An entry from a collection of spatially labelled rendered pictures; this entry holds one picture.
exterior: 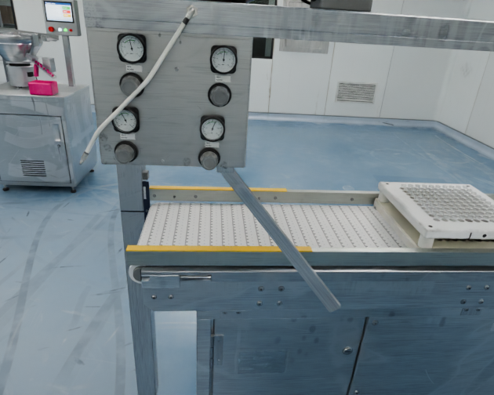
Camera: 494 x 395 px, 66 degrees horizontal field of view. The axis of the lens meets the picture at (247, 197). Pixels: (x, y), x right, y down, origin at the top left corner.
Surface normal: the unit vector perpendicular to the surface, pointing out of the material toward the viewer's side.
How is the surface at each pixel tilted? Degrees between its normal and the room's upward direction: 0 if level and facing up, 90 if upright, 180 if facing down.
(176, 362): 0
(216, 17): 90
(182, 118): 90
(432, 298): 90
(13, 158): 88
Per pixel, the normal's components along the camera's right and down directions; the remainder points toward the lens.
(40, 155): 0.08, 0.45
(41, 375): 0.06, -0.90
